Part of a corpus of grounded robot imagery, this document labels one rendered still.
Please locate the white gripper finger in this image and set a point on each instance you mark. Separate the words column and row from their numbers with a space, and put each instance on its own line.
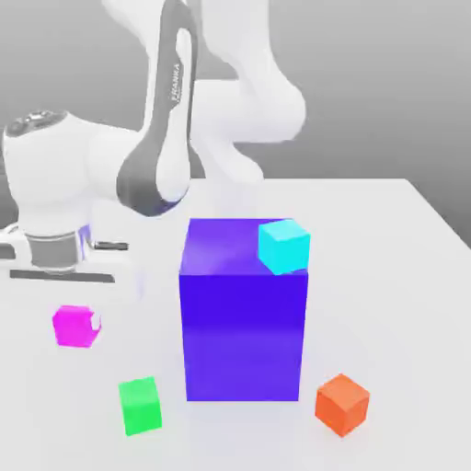
column 96, row 321

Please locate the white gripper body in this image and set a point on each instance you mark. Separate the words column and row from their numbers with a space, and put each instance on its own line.
column 62, row 289

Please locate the small magenta cube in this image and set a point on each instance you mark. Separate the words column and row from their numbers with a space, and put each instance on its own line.
column 71, row 327

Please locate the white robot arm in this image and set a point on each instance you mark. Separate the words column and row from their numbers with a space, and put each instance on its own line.
column 110, row 154

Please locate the small green cube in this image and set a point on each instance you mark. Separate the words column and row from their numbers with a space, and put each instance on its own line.
column 140, row 406

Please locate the small cyan cube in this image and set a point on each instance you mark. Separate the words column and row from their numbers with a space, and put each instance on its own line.
column 283, row 248

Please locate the small orange cube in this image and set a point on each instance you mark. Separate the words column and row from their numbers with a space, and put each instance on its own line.
column 342, row 406

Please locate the large blue box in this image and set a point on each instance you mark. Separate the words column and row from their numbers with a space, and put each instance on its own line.
column 243, row 331

